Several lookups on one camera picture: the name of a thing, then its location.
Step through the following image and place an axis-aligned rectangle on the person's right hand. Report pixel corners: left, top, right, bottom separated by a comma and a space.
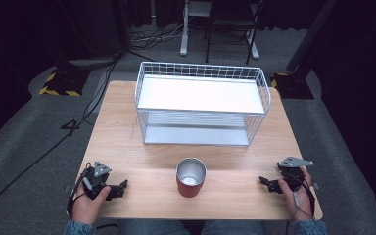
277, 167, 315, 221

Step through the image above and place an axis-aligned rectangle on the dark slanted stand pole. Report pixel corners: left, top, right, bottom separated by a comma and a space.
285, 0, 338, 73

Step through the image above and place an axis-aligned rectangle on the person's left hand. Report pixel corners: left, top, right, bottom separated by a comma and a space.
70, 185, 112, 226

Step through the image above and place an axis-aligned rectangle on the left hand-held gripper cable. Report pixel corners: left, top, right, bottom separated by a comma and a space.
66, 162, 93, 219

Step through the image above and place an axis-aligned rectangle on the hand-held gripper cable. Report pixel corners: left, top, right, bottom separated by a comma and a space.
285, 170, 317, 220
66, 162, 93, 219

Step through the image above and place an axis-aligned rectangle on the black yellow striped stand base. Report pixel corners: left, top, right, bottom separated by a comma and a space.
269, 70, 315, 100
38, 66, 91, 98

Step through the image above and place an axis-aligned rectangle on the white wire shelf rack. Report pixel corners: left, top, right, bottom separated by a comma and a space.
133, 61, 272, 148

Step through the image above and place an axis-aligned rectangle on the long black floor cable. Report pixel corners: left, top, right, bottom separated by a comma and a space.
0, 52, 122, 223

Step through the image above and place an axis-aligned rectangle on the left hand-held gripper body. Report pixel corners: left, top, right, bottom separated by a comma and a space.
79, 161, 113, 201

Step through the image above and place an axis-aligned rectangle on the bundle of floor cables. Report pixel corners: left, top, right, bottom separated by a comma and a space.
128, 23, 190, 44

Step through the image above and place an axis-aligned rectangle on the right hand-held gripper cable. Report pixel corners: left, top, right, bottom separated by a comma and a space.
285, 170, 317, 220

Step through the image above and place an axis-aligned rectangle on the white desk leg frame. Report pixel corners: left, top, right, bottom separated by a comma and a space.
179, 0, 260, 61

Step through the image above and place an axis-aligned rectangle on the red cup with metal inside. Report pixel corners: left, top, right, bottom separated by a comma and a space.
175, 157, 208, 199

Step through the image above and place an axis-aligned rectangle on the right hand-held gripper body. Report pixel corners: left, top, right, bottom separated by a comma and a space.
276, 156, 314, 193

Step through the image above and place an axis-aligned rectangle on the black metal chair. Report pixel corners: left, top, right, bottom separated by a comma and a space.
203, 0, 263, 66

